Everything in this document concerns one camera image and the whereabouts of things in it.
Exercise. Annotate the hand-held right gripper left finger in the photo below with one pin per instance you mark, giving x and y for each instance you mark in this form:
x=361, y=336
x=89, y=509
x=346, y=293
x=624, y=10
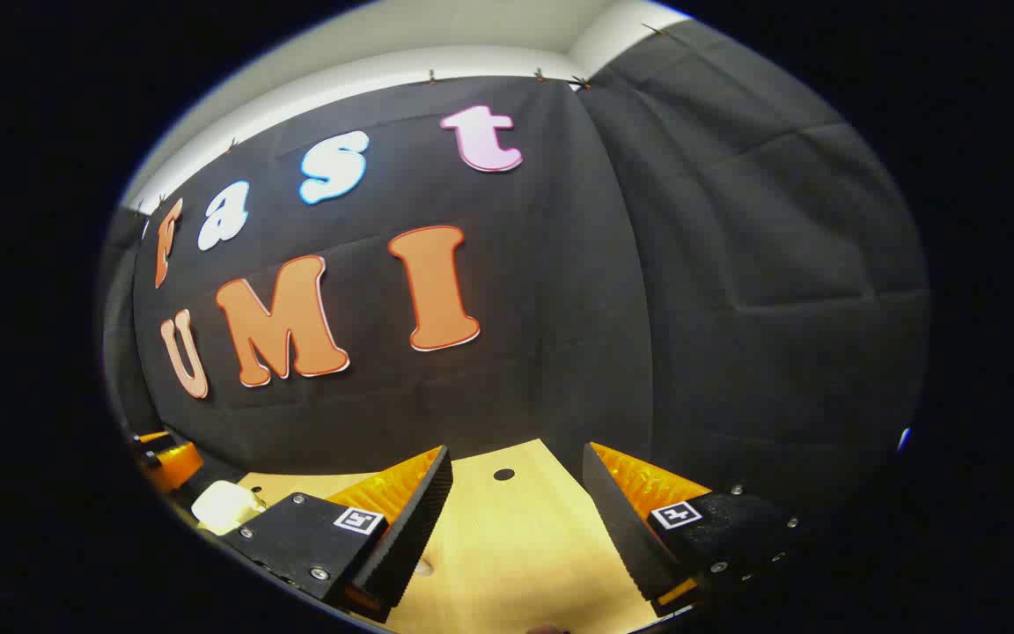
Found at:
x=410, y=537

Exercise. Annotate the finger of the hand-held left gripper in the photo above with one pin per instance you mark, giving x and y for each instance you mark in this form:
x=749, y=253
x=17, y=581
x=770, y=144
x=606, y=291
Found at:
x=178, y=467
x=151, y=438

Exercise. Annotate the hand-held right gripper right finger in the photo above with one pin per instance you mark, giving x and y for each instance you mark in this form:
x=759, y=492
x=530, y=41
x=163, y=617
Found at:
x=626, y=537

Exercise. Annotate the black backdrop cloth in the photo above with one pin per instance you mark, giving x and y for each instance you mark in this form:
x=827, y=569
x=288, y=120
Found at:
x=560, y=308

